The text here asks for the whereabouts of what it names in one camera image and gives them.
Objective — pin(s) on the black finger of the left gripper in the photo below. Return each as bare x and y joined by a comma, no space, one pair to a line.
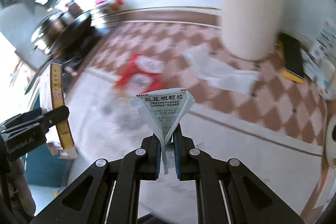
39,116

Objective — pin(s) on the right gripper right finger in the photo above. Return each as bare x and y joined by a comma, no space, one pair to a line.
227,191

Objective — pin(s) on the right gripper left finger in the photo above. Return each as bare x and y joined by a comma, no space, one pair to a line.
107,191

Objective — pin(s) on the long yellow box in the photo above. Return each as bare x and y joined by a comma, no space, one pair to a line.
68,150

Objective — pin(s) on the red white packet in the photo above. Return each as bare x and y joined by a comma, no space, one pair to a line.
141,74

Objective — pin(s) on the white green medicine sachet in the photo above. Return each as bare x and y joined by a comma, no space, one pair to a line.
162,110

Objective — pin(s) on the white plastic wrapper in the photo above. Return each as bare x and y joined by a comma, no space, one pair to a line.
218,74

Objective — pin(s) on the gloved left hand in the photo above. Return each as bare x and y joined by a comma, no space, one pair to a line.
18,186

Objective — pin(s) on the black cooking pot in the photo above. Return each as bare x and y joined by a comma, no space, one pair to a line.
54,27

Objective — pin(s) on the black yellow sponge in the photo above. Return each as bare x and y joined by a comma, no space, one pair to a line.
293,63

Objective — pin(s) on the cream cylindrical container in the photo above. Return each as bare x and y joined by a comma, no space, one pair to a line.
250,27

